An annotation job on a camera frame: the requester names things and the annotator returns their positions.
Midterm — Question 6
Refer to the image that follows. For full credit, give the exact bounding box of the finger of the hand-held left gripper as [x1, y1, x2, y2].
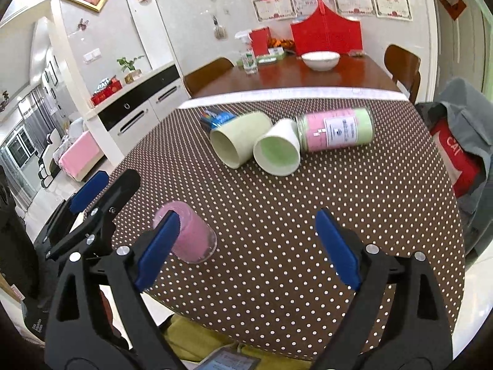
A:
[44, 169, 141, 263]
[34, 170, 110, 248]

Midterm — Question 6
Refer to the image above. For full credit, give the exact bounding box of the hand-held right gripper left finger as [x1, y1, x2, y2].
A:
[44, 212, 186, 370]

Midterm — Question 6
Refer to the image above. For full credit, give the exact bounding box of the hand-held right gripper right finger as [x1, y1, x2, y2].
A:
[315, 208, 453, 370]

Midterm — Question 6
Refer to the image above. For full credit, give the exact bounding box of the pink cup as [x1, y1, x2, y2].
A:
[153, 200, 218, 265]

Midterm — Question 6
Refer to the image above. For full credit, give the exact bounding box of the white cup green inside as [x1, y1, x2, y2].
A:
[253, 119, 302, 177]

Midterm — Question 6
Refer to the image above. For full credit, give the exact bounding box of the cream cup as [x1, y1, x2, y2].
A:
[209, 110, 274, 169]

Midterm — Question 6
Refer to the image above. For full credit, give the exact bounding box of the pink blanket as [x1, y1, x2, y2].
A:
[58, 131, 104, 182]

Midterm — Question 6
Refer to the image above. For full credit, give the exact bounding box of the brown polka-dot tablecloth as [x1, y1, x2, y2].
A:
[83, 98, 467, 359]

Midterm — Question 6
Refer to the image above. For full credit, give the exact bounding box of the yellow cloth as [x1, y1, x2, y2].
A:
[160, 314, 312, 370]

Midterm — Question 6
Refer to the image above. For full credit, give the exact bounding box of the white and black sideboard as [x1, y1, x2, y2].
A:
[83, 64, 193, 166]

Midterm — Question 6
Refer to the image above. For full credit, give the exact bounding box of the red printed box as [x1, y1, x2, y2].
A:
[90, 77, 122, 105]

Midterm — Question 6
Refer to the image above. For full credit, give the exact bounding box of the pink and green labelled jar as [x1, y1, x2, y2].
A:
[296, 108, 375, 152]

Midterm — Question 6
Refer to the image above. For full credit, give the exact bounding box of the blue packet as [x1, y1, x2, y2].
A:
[199, 110, 237, 129]

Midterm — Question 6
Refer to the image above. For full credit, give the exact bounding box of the small potted plant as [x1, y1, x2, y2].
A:
[116, 56, 145, 83]

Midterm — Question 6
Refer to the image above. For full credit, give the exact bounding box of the red bag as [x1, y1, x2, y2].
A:
[429, 119, 482, 199]

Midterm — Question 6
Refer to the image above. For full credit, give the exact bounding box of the brown wooden chair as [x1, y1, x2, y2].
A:
[184, 57, 235, 97]
[384, 44, 421, 104]

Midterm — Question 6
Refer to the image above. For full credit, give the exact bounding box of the wooden dining table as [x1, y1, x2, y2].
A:
[190, 55, 403, 99]

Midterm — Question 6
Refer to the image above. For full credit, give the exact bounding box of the white bowl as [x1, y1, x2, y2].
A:
[301, 51, 340, 72]

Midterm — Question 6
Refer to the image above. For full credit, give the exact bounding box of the grey jacket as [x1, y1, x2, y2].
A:
[418, 77, 493, 255]

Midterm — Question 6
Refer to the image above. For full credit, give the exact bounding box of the small red box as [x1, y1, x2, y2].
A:
[249, 27, 271, 56]

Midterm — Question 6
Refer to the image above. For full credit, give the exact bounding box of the red door decoration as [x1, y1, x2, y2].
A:
[439, 0, 467, 20]

